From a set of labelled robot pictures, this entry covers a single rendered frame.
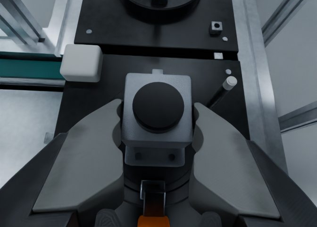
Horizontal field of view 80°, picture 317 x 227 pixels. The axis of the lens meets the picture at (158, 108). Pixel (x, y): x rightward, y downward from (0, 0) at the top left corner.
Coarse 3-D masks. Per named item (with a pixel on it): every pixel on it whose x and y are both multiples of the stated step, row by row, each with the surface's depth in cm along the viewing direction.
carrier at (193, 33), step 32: (96, 0) 30; (128, 0) 28; (160, 0) 27; (192, 0) 28; (224, 0) 31; (96, 32) 28; (128, 32) 28; (160, 32) 28; (192, 32) 29; (224, 32) 29
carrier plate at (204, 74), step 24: (120, 72) 26; (144, 72) 26; (168, 72) 26; (192, 72) 26; (216, 72) 26; (240, 72) 27; (72, 96) 24; (96, 96) 24; (240, 96) 25; (72, 120) 23; (240, 120) 24; (120, 216) 20; (168, 216) 20; (192, 216) 20
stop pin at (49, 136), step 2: (48, 132) 23; (46, 134) 23; (48, 134) 23; (50, 134) 23; (52, 134) 23; (46, 136) 23; (48, 136) 23; (50, 136) 23; (52, 136) 23; (44, 138) 23; (46, 138) 23; (48, 138) 23; (50, 138) 23; (52, 138) 23; (44, 140) 23; (46, 140) 23; (48, 140) 23; (50, 140) 23; (44, 142) 23; (46, 142) 23; (48, 142) 23
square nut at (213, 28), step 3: (213, 21) 28; (210, 24) 28; (213, 24) 28; (216, 24) 28; (219, 24) 28; (210, 27) 28; (213, 27) 28; (216, 27) 29; (219, 27) 28; (210, 30) 28; (213, 30) 28; (216, 30) 28; (219, 30) 28; (210, 33) 28; (213, 33) 28; (216, 33) 28; (219, 33) 28
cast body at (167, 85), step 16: (128, 80) 12; (144, 80) 12; (160, 80) 12; (176, 80) 12; (128, 96) 12; (144, 96) 11; (160, 96) 11; (176, 96) 11; (128, 112) 12; (144, 112) 11; (160, 112) 11; (176, 112) 11; (128, 128) 11; (144, 128) 11; (160, 128) 11; (176, 128) 11; (128, 144) 12; (144, 144) 12; (160, 144) 12; (176, 144) 12; (128, 160) 14; (144, 160) 14; (160, 160) 14; (176, 160) 14
